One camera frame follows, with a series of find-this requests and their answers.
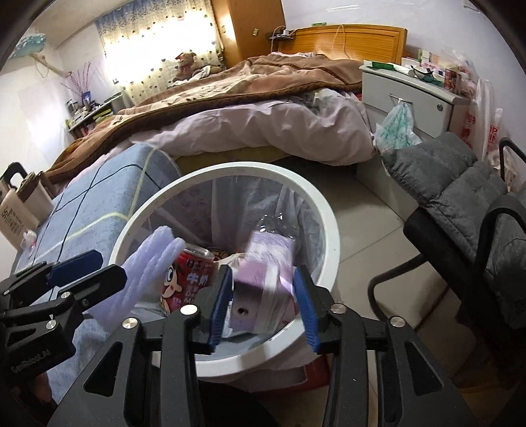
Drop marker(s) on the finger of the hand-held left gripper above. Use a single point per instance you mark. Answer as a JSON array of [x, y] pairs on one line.
[[98, 283], [78, 262]]

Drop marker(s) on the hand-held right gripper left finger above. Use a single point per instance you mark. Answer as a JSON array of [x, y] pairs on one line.
[[217, 304]]

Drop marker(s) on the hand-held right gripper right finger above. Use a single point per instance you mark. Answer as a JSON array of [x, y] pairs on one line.
[[306, 312]]

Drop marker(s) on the purple packet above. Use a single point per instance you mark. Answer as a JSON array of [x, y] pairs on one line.
[[263, 279]]

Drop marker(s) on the white round trash bin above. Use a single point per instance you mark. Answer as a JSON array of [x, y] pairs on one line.
[[230, 169]]

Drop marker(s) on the person's left hand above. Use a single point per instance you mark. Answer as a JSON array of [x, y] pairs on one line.
[[39, 390]]

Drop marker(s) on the red cartoon drink can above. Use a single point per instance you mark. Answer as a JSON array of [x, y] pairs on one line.
[[185, 283]]

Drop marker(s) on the small clear wrapper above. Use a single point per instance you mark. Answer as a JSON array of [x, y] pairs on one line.
[[29, 239]]

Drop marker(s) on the red plastic crate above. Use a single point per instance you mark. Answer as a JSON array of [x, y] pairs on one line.
[[316, 369]]

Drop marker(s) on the blue checked cloth cover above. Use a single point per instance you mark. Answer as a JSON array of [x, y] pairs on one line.
[[94, 197]]

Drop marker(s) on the white paper shopping bag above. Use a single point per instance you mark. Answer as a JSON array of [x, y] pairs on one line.
[[24, 209]]

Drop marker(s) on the clear plastic bottle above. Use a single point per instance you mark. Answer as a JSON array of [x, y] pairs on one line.
[[275, 226]]

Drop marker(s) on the clear plastic bin liner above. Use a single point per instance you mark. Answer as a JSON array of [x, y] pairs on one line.
[[230, 205]]

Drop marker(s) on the black metal chair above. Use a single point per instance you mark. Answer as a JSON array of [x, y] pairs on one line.
[[435, 246]]

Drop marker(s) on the cluttered desk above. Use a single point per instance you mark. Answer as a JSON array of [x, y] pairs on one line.
[[94, 117]]

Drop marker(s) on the vase of purple branches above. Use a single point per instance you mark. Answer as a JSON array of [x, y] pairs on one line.
[[84, 86]]

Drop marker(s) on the pink duvet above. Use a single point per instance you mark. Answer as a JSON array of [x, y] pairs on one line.
[[263, 127]]

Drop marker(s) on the green printed plastic bag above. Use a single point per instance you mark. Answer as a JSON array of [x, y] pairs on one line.
[[396, 127]]

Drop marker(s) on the bed with brown blanket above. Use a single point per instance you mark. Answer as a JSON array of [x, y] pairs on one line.
[[230, 90]]

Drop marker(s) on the teal fabric cover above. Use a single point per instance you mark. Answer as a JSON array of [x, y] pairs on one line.
[[28, 44]]

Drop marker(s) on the brown teddy bear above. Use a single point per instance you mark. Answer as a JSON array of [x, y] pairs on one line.
[[185, 65]]

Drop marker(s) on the patterned window curtain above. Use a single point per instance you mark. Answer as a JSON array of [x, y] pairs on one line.
[[164, 45]]

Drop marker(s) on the white nightstand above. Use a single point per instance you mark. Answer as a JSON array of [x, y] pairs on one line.
[[419, 106]]

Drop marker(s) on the white and red plastic bags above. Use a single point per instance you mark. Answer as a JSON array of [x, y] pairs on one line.
[[485, 123]]

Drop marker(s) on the pile of medicine boxes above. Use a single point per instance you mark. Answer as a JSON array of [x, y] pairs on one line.
[[431, 65]]

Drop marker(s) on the wooden bed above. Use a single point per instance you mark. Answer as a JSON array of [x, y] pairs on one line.
[[370, 41]]

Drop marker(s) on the wooden wardrobe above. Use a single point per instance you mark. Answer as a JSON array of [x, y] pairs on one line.
[[250, 16]]

